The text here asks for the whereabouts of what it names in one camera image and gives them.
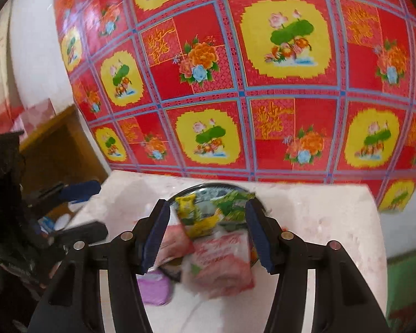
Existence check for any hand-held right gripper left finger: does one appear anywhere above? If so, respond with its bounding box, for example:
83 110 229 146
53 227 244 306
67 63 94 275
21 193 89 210
27 199 171 333

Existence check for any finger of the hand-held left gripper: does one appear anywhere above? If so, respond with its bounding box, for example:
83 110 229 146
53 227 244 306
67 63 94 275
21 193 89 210
28 180 102 209
49 221 109 248

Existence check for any wooden cabinet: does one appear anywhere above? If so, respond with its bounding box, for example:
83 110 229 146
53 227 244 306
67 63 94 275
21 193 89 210
19 104 111 216

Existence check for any green floor mat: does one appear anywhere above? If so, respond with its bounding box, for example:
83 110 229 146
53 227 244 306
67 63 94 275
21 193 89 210
385 246 416 333

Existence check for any red floral printed cloth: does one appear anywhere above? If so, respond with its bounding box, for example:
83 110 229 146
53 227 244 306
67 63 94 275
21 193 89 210
54 0 416 212

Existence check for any small yellow snack packet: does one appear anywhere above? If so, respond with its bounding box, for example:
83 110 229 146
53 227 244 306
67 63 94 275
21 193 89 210
176 195 198 223

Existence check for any large pink snack bag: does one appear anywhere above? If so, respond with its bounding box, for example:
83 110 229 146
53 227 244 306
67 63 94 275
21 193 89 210
180 231 256 299

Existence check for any patterned ceramic plate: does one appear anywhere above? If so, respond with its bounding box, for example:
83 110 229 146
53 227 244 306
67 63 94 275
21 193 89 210
159 183 267 281

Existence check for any pink patterned box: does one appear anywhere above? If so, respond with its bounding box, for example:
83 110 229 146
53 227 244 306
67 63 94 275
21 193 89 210
12 98 56 136

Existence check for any purple plastic case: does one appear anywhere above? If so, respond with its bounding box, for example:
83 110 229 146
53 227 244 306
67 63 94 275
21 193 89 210
137 272 174 306

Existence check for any pale floral curtain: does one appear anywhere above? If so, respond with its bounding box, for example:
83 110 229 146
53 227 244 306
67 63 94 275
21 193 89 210
0 3 25 136

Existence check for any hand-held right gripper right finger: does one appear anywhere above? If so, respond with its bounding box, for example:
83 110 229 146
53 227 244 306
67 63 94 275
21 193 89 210
245 200 390 333

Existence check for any green snack packet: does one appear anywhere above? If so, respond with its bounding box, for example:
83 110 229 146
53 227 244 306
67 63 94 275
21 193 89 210
213 192 255 231

